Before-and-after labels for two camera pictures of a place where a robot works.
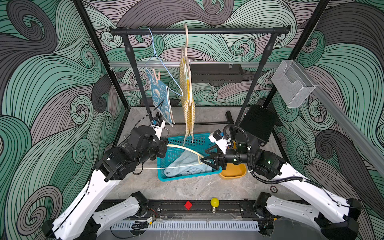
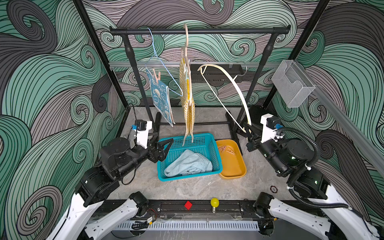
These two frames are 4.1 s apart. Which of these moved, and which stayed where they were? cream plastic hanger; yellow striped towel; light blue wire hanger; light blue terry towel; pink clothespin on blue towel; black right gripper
Moved: black right gripper; cream plastic hanger
Stayed: light blue wire hanger; pink clothespin on blue towel; light blue terry towel; yellow striped towel
